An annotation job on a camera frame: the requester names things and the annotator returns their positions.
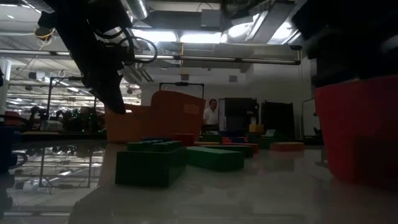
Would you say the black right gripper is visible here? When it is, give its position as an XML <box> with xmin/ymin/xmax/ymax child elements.
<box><xmin>303</xmin><ymin>27</ymin><xmax>398</xmax><ymax>88</ymax></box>

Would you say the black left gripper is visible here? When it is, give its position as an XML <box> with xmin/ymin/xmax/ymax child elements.
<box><xmin>57</xmin><ymin>18</ymin><xmax>134</xmax><ymax>114</ymax></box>

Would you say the orange plastic bin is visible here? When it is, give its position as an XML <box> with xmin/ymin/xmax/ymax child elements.
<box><xmin>104</xmin><ymin>90</ymin><xmax>206</xmax><ymax>144</ymax></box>

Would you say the pink plastic tray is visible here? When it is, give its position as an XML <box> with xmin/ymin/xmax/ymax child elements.
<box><xmin>314</xmin><ymin>74</ymin><xmax>398</xmax><ymax>190</ymax></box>

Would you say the long green studded brick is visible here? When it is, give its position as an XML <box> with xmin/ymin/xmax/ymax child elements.
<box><xmin>248</xmin><ymin>133</ymin><xmax>282</xmax><ymax>149</ymax></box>
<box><xmin>114</xmin><ymin>139</ymin><xmax>188</xmax><ymax>188</ymax></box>

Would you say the dark background robot station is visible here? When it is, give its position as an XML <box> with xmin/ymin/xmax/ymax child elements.
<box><xmin>0</xmin><ymin>105</ymin><xmax>106</xmax><ymax>138</ymax></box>

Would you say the white storage box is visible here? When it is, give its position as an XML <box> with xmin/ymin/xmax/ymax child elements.
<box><xmin>40</xmin><ymin>120</ymin><xmax>63</xmax><ymax>131</ymax></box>

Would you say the dark cabinet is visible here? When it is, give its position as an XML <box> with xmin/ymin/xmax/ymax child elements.
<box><xmin>264</xmin><ymin>101</ymin><xmax>295</xmax><ymax>141</ymax></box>
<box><xmin>218</xmin><ymin>97</ymin><xmax>260</xmax><ymax>133</ymax></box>

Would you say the bright ceiling light panel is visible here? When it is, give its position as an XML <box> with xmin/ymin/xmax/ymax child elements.
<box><xmin>132</xmin><ymin>29</ymin><xmax>223</xmax><ymax>44</ymax></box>

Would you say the person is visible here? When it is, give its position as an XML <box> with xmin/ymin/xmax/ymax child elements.
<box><xmin>203</xmin><ymin>98</ymin><xmax>219</xmax><ymax>127</ymax></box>

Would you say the small green block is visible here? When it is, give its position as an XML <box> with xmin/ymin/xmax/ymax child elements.
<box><xmin>203</xmin><ymin>133</ymin><xmax>223</xmax><ymax>143</ymax></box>

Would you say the small yellow block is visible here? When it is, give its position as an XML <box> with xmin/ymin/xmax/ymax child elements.
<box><xmin>248</xmin><ymin>123</ymin><xmax>265</xmax><ymax>134</ymax></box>

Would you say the long green block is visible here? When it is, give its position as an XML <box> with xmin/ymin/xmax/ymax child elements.
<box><xmin>185</xmin><ymin>146</ymin><xmax>246</xmax><ymax>172</ymax></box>
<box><xmin>198</xmin><ymin>144</ymin><xmax>254</xmax><ymax>158</ymax></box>

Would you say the grey ceiling box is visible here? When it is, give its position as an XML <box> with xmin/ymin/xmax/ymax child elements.
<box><xmin>200</xmin><ymin>9</ymin><xmax>221</xmax><ymax>28</ymax></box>

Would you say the long red block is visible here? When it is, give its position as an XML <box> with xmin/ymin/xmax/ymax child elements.
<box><xmin>222</xmin><ymin>142</ymin><xmax>260</xmax><ymax>154</ymax></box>

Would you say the tall black station frame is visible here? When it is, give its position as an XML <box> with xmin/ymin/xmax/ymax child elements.
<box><xmin>46</xmin><ymin>76</ymin><xmax>99</xmax><ymax>131</ymax></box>

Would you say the low black station frame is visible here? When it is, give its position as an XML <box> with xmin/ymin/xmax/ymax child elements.
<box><xmin>159</xmin><ymin>82</ymin><xmax>205</xmax><ymax>95</ymax></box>

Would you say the shiny round duct pipe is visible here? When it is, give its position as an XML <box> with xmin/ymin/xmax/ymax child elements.
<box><xmin>123</xmin><ymin>0</ymin><xmax>150</xmax><ymax>21</ymax></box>

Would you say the yellow ceiling cable reel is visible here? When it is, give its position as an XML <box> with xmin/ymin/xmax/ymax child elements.
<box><xmin>34</xmin><ymin>24</ymin><xmax>57</xmax><ymax>41</ymax></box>

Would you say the silver horizontal frame bar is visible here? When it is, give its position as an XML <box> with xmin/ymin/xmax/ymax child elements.
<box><xmin>0</xmin><ymin>49</ymin><xmax>302</xmax><ymax>65</ymax></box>

